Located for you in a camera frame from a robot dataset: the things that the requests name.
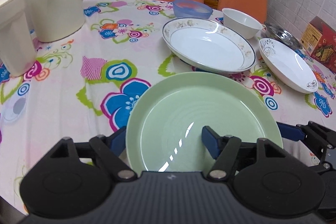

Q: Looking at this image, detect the white plate with patterned rim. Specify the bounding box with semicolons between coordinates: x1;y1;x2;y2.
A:
162;18;256;74

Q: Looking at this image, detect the cream plastic container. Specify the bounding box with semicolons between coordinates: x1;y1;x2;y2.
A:
0;0;37;77

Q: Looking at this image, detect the white ceramic bowl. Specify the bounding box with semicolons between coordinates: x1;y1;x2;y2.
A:
222;8;263;40

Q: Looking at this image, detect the stainless steel bowl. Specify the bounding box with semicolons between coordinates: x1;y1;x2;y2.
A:
264;22;302;51

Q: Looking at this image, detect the floral tablecloth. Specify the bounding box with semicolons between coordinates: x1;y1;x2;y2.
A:
0;0;336;217

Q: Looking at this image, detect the white plate with black floral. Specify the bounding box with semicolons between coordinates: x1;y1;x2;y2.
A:
259;38;318;94

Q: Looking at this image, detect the translucent blue plastic bowl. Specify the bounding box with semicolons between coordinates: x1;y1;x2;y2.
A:
172;0;213;19

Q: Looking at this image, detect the light green plate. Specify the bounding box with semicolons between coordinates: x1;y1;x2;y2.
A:
126;72;282;173

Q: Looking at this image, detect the red cracker box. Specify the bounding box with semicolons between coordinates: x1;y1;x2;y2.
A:
300;16;336;73

